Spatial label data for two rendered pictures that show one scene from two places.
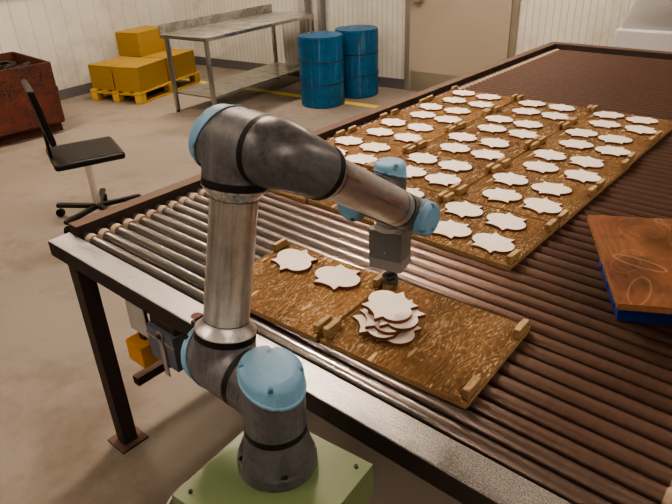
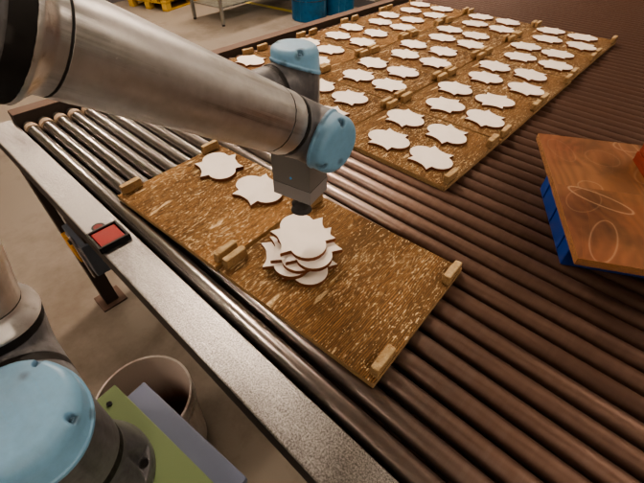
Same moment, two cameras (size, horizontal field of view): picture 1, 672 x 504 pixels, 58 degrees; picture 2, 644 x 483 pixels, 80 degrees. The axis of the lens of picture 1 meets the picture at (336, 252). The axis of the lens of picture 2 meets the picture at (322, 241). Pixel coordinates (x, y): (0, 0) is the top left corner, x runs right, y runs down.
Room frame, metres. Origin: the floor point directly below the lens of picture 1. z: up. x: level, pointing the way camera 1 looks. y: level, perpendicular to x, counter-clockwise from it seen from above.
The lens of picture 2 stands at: (0.69, -0.18, 1.56)
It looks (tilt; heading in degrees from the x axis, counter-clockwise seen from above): 44 degrees down; 0
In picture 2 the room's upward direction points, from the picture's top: straight up
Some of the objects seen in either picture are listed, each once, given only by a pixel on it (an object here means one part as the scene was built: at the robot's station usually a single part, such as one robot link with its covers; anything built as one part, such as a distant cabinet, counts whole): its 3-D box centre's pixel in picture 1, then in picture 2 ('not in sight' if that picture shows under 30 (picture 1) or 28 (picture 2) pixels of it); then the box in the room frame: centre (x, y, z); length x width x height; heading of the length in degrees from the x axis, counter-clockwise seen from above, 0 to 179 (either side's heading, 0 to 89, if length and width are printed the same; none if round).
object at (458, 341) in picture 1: (425, 334); (340, 270); (1.25, -0.22, 0.93); 0.41 x 0.35 x 0.02; 51
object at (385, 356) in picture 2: (471, 387); (382, 360); (1.02, -0.28, 0.95); 0.06 x 0.02 x 0.03; 141
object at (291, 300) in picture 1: (299, 285); (218, 196); (1.51, 0.11, 0.93); 0.41 x 0.35 x 0.02; 51
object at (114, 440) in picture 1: (105, 357); (73, 238); (1.86, 0.90, 0.43); 0.12 x 0.12 x 0.85; 48
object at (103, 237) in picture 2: not in sight; (108, 237); (1.36, 0.35, 0.92); 0.06 x 0.06 x 0.01; 48
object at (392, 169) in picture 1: (389, 183); (294, 80); (1.30, -0.13, 1.33); 0.09 x 0.08 x 0.11; 137
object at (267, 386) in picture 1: (270, 391); (37, 432); (0.84, 0.13, 1.13); 0.13 x 0.12 x 0.14; 47
